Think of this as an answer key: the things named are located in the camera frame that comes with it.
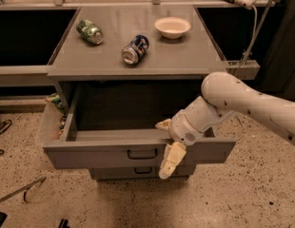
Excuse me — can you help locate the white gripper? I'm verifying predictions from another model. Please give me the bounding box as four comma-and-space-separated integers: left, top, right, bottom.
155, 96, 235, 180

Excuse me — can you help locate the green soda can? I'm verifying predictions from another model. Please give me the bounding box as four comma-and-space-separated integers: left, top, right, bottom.
76, 20, 103, 45

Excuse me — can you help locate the grey drawer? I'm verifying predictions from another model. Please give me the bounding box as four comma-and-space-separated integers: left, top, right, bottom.
42, 83, 238, 170
88, 165, 196, 181

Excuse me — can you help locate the grey bottom drawer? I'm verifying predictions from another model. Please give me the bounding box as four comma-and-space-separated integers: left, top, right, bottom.
88, 165, 196, 181

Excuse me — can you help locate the grey drawer cabinet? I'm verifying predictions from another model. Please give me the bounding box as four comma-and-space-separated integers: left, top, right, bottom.
47, 4, 230, 181

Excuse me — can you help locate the white cable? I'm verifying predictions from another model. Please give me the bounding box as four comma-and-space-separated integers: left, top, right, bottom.
231, 3, 260, 141

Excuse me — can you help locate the black cable on floor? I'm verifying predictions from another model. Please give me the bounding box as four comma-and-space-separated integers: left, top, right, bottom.
0, 119, 13, 157

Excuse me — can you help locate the white bowl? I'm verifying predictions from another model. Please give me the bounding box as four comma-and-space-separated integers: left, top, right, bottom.
154, 17, 191, 39

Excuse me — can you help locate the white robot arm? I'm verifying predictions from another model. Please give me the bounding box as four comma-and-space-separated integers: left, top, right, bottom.
155, 72, 295, 180

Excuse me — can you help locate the grey top drawer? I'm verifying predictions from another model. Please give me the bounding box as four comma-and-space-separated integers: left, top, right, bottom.
42, 83, 238, 170

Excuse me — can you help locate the blue soda can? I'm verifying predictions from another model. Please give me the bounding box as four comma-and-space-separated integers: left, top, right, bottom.
121, 34, 149, 65

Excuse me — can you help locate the black object bottom edge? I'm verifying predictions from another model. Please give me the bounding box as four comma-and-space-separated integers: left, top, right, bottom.
58, 218, 69, 228

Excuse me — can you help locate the metal rod on floor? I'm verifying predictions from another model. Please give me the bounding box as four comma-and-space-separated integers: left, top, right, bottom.
0, 177, 46, 203

